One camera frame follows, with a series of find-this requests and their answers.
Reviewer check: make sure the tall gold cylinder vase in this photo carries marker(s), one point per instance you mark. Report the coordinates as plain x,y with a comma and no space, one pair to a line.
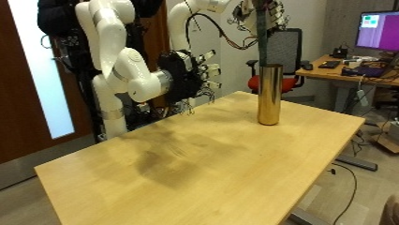
270,93

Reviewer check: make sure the black mesh office chair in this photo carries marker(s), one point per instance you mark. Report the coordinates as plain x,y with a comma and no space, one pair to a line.
286,47

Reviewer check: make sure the black robot mounting stand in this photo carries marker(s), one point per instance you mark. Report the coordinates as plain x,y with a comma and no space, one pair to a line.
138,115

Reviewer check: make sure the black computer mouse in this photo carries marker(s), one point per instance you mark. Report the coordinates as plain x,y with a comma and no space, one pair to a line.
307,66

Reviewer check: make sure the black desk phone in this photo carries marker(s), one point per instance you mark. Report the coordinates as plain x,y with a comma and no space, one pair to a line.
339,53

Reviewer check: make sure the black keyboard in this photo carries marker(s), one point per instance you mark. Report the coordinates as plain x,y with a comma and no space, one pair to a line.
328,64

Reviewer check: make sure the wooden office desk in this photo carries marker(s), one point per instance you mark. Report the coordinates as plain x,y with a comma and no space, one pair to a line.
328,73

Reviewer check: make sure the computer monitor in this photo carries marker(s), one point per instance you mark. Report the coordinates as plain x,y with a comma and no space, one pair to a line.
380,31

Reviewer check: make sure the dark laptop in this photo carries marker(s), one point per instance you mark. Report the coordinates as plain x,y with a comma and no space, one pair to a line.
366,72

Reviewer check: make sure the white power strip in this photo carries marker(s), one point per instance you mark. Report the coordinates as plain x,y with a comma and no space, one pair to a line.
362,97

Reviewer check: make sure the brown door with glass panel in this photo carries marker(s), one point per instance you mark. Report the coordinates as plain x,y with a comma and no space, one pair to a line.
16,109

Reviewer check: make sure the cardboard box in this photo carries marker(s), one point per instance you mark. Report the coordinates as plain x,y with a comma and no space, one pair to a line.
386,140

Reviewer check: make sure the grey table leg frame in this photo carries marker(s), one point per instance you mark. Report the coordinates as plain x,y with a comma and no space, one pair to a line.
356,163

